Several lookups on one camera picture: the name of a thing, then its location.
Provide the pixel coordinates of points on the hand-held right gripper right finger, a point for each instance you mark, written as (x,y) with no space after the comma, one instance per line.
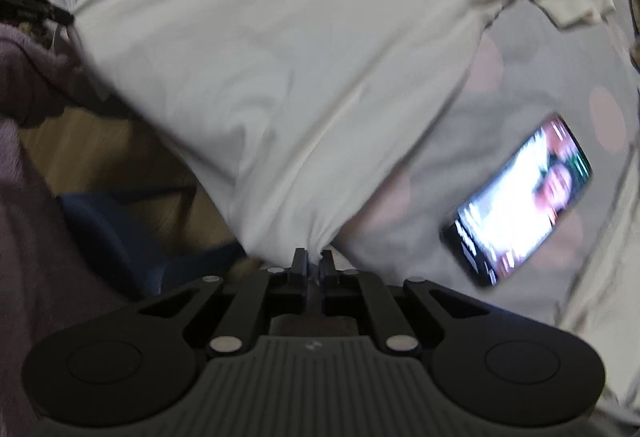
(327,267)

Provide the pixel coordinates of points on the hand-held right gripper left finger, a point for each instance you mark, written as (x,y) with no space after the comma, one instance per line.
(299,264)

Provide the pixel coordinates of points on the white t-shirt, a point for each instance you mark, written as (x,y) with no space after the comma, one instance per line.
(280,67)

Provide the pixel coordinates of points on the grey pink-dotted bedsheet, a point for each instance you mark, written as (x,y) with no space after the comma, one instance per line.
(450,142)

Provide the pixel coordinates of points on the black smartphone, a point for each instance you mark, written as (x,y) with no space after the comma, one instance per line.
(520,204)

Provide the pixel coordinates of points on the purple fleece clothing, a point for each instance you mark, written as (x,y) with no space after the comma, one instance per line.
(35,217)

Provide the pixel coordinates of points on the cream blanket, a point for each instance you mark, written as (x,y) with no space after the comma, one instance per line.
(610,292)

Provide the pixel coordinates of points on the beige cloth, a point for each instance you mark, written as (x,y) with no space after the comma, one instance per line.
(634,7)

